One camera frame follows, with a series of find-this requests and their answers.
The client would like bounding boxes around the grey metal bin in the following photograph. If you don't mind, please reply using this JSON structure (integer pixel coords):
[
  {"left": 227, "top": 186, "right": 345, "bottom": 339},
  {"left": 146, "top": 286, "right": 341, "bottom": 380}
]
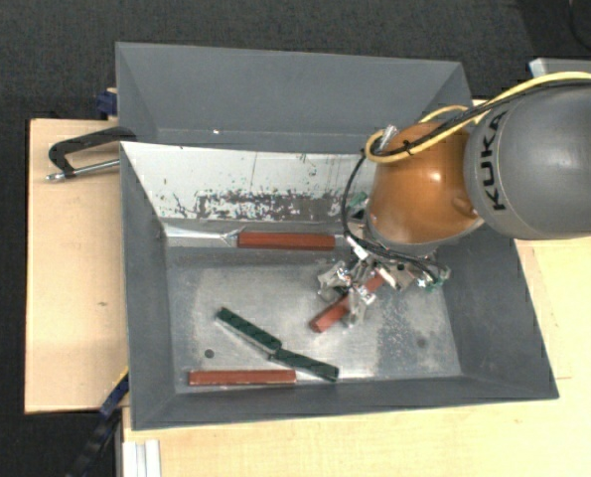
[{"left": 114, "top": 41, "right": 560, "bottom": 431}]

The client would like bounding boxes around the dark green flat block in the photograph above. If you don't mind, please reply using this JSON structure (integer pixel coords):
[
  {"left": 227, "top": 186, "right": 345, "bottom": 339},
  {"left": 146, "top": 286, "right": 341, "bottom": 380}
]
[
  {"left": 216, "top": 307, "right": 283, "bottom": 353},
  {"left": 268, "top": 347, "right": 341, "bottom": 384}
]

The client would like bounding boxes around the red-brown block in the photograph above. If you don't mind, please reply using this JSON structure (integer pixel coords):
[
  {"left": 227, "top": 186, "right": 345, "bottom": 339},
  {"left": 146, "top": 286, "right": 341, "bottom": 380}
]
[
  {"left": 187, "top": 369, "right": 298, "bottom": 388},
  {"left": 236, "top": 232, "right": 338, "bottom": 252},
  {"left": 308, "top": 271, "right": 386, "bottom": 335}
]

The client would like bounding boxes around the pale brown flat board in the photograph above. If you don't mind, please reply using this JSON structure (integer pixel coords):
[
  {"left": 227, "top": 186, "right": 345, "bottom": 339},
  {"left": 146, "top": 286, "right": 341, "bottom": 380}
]
[{"left": 24, "top": 118, "right": 130, "bottom": 414}]

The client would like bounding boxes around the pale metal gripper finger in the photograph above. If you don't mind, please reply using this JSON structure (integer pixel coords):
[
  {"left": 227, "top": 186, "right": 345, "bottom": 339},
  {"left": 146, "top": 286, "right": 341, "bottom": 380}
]
[
  {"left": 344, "top": 284, "right": 377, "bottom": 328},
  {"left": 316, "top": 262, "right": 351, "bottom": 301}
]

